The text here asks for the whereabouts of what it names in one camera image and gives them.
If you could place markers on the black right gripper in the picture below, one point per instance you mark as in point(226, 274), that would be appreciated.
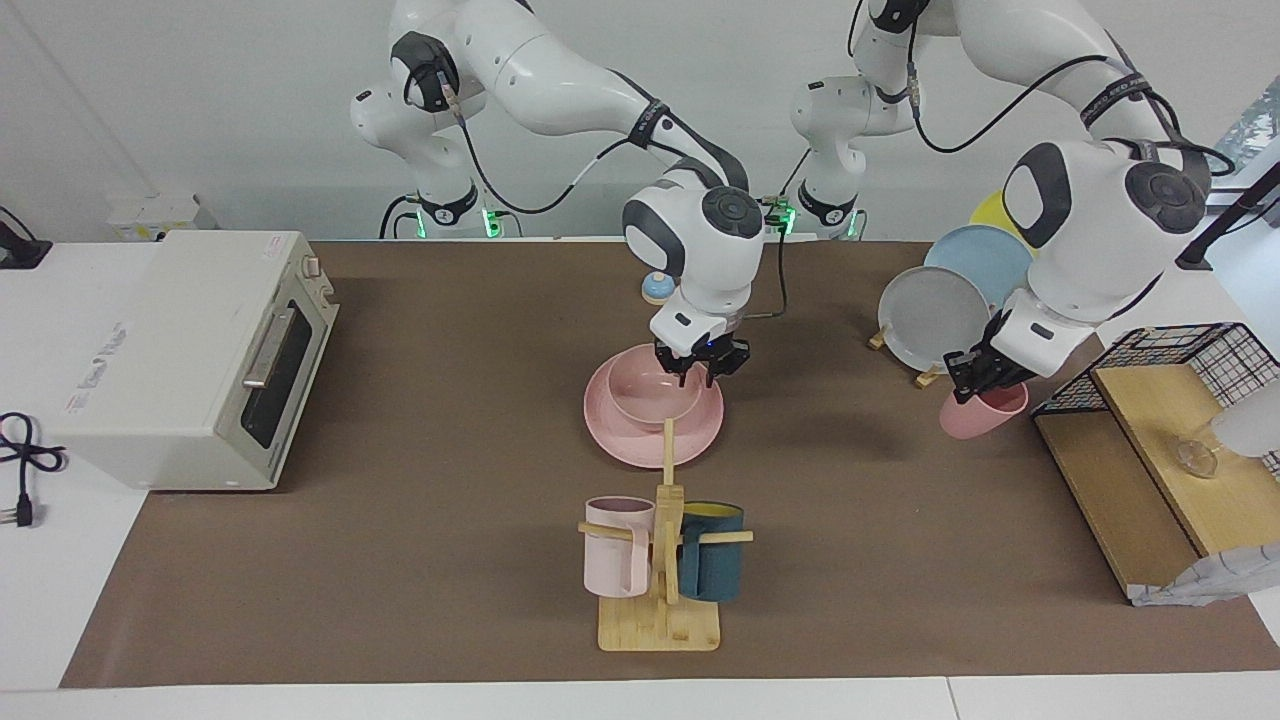
point(720, 355)

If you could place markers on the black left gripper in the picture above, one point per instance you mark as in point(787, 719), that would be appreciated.
point(980, 368)

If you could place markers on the pink bowl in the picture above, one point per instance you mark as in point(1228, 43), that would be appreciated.
point(645, 395)

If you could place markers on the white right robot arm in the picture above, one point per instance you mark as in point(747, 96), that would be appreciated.
point(560, 80)

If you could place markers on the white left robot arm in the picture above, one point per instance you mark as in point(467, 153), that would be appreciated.
point(1090, 220)

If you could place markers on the wooden plate rack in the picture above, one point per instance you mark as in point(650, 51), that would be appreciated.
point(928, 378)

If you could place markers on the grey plate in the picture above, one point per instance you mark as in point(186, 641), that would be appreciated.
point(930, 320)

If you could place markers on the pink plate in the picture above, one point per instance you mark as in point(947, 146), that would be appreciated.
point(640, 445)

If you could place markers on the small blue lid wooden knob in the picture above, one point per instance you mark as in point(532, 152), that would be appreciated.
point(655, 292)

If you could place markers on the light blue plate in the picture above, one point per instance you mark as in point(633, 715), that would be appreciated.
point(985, 260)

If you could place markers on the yellow plate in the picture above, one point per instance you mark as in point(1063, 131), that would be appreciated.
point(992, 212)

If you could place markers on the dark blue mug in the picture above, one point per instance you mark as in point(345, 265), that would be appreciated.
point(712, 565)

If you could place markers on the pink mug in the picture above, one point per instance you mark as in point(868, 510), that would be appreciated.
point(615, 555)

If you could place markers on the clear glass cup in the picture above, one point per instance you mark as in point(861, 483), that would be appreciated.
point(1197, 458)

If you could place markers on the wooden mug tree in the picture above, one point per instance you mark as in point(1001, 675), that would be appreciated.
point(660, 625)

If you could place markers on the white translucent plastic object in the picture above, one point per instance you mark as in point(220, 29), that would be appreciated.
point(1250, 425)

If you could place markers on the brown table mat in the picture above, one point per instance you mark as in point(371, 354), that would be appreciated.
point(450, 560)

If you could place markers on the white toaster oven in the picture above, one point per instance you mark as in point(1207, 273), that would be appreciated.
point(170, 360)

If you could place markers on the white power strip box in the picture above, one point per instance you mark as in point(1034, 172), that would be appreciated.
point(160, 215)

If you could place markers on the black camera stand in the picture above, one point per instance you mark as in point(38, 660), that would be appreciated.
point(1235, 210)

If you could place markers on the black clamp mount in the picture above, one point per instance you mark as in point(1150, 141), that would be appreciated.
point(20, 252)

